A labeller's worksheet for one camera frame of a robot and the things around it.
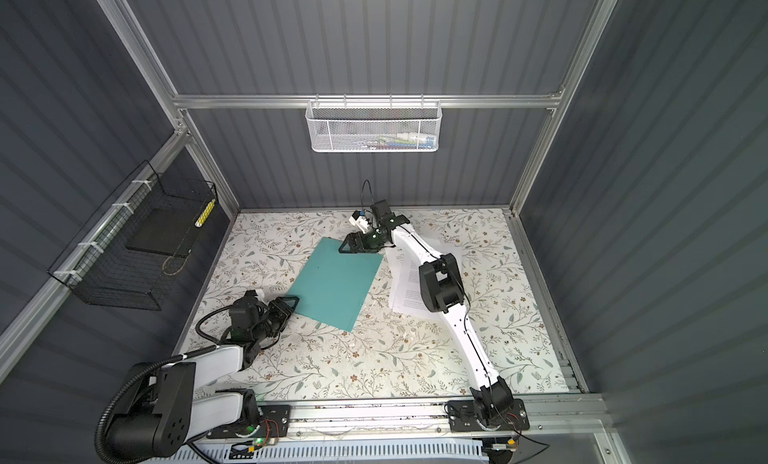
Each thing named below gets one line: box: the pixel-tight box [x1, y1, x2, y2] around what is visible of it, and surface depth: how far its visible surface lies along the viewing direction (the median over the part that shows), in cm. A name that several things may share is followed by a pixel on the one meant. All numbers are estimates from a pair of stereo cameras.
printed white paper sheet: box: [385, 247, 446, 318], surface depth 101 cm
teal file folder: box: [286, 237, 384, 333], surface depth 100 cm
